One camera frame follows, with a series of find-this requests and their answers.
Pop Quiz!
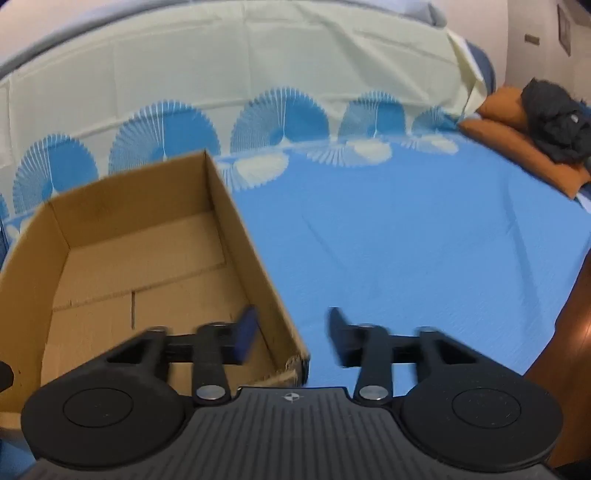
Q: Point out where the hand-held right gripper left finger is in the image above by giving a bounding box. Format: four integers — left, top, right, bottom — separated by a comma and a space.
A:
106, 305, 258, 407

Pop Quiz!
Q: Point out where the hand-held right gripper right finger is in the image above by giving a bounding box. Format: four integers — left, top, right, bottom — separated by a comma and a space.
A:
327, 307, 482, 407

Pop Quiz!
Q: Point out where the brown cardboard box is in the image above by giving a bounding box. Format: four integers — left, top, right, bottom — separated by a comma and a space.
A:
0, 150, 311, 432

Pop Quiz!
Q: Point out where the blue fan-print bed sheet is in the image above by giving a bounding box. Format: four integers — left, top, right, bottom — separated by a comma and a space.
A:
0, 85, 591, 388

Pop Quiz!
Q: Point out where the orange pillow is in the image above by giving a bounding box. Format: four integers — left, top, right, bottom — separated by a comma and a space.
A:
477, 85, 532, 131
457, 114, 591, 200

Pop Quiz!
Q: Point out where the cream bed sheet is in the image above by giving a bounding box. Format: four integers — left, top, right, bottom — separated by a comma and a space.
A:
0, 0, 488, 172

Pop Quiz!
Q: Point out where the dark grey cloth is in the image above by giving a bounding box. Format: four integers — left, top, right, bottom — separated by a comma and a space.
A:
521, 78, 591, 165

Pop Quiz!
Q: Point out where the wall picture frame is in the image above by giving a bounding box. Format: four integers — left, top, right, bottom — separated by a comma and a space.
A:
556, 4, 573, 57

